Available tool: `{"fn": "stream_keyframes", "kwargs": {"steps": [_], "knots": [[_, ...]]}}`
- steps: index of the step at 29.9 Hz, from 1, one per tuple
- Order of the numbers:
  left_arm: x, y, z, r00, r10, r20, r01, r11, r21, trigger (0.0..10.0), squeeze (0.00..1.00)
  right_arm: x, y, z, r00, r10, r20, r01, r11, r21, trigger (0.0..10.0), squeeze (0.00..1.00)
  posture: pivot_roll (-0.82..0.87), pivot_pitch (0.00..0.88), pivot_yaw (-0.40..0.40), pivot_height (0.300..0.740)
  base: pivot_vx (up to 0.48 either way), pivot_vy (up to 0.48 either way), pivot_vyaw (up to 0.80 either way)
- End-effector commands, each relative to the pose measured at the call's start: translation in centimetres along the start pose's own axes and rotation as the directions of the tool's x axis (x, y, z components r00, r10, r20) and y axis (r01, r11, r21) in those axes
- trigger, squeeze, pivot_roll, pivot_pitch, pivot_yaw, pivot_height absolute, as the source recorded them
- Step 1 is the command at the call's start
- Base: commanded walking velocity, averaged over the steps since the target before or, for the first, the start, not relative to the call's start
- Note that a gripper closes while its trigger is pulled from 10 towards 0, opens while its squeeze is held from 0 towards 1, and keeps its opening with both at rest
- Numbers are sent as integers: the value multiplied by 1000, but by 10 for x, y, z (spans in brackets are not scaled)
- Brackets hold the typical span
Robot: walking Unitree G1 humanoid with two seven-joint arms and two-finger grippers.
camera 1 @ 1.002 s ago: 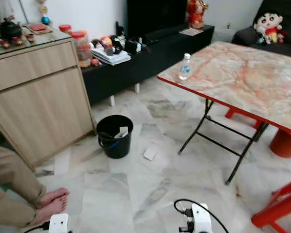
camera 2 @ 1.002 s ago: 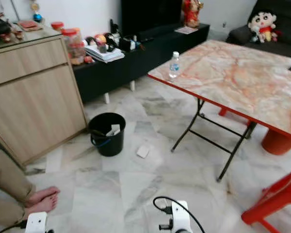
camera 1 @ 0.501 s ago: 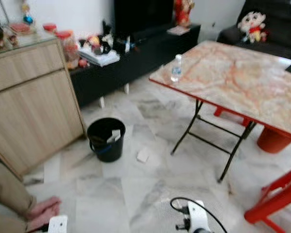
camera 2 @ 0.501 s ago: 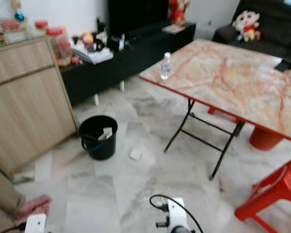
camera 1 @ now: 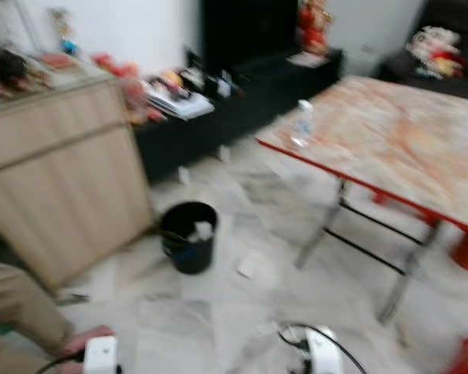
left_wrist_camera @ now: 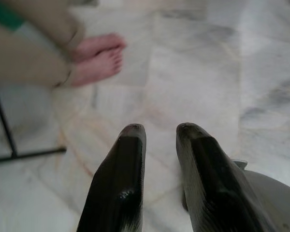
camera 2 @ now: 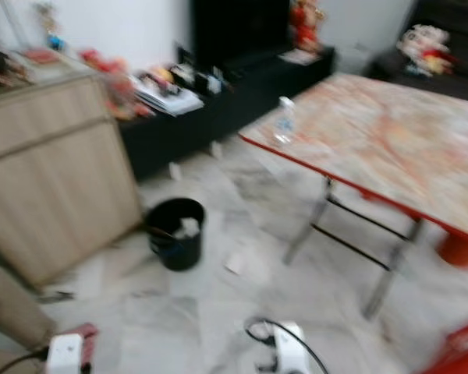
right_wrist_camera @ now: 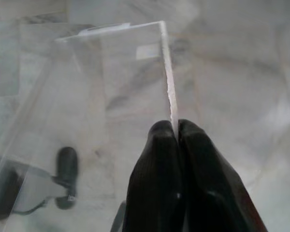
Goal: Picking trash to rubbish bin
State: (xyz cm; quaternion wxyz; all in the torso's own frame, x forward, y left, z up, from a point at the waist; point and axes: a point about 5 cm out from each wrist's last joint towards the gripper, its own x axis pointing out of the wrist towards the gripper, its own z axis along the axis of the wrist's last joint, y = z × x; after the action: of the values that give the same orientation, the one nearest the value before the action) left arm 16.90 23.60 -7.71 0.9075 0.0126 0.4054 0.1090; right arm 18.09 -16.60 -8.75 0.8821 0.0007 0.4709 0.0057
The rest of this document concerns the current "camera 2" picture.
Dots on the black round rubbish bin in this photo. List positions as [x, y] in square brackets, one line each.
[178, 251]

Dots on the light wooden cabinet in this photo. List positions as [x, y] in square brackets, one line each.
[58, 179]

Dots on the person's leg in khaki trousers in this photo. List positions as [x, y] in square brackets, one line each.
[12, 312]

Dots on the red toy cluster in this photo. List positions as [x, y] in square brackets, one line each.
[115, 86]

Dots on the small colourful figurine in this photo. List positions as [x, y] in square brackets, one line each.
[51, 31]

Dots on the pink slipper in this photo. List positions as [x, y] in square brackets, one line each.
[87, 336]

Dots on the stack of white books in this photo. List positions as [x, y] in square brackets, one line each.
[169, 100]

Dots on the crumpled white paper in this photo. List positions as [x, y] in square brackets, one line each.
[188, 227]

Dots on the small black photo frames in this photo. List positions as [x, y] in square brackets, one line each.
[199, 74]

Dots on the black low bench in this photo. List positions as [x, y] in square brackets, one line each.
[230, 113]

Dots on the flat white paper scrap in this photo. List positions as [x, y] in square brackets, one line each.
[236, 262]

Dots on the black television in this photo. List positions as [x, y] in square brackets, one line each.
[240, 33]

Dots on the clear plastic bottle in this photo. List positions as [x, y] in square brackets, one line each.
[285, 121]

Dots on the red standing figurine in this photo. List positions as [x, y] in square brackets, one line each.
[306, 26]

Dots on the marble-top table with red edge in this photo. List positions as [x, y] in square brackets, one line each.
[390, 136]

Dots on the white and red plush doll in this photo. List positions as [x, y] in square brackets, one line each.
[426, 49]

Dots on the black sofa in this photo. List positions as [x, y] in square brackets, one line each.
[448, 12]

